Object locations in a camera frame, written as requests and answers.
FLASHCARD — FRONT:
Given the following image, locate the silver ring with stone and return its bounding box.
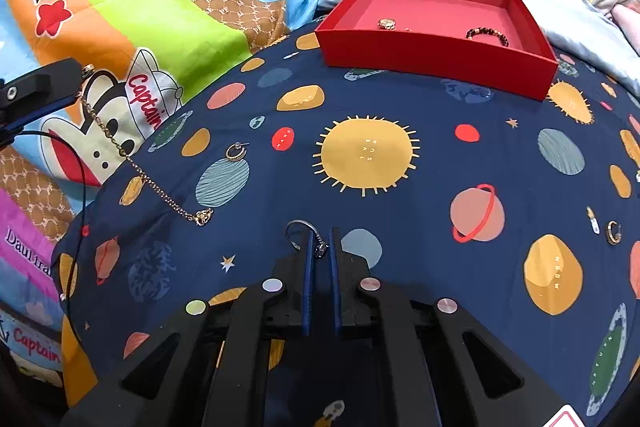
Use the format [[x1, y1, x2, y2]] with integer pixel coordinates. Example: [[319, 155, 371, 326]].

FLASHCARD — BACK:
[[284, 219, 330, 261]]

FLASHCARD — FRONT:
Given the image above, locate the dark bead bracelet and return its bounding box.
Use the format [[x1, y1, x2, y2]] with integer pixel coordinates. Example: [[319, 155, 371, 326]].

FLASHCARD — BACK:
[[465, 26, 510, 48]]

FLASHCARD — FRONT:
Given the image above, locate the red cardboard box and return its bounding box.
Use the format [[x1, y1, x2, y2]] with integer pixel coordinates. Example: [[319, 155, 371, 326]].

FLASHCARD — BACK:
[[314, 0, 559, 102]]

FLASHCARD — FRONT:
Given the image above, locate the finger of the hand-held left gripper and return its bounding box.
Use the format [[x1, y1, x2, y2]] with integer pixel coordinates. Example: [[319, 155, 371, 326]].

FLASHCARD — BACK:
[[0, 58, 97, 111], [0, 95, 82, 148]]

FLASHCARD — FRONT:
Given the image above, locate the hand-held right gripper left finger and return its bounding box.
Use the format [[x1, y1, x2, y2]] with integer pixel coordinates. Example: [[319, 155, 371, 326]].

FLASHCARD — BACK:
[[60, 229, 316, 427]]

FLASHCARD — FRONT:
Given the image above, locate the pink cartoon face pillow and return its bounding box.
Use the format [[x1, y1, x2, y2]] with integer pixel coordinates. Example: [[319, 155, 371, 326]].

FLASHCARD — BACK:
[[610, 2, 640, 34]]

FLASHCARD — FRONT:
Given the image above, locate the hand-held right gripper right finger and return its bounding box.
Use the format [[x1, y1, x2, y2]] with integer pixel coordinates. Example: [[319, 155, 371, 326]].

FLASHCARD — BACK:
[[329, 228, 552, 427]]

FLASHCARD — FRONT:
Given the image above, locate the thin gold chain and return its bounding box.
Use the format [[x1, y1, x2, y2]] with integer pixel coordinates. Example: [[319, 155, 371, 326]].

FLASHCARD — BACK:
[[80, 94, 215, 228]]

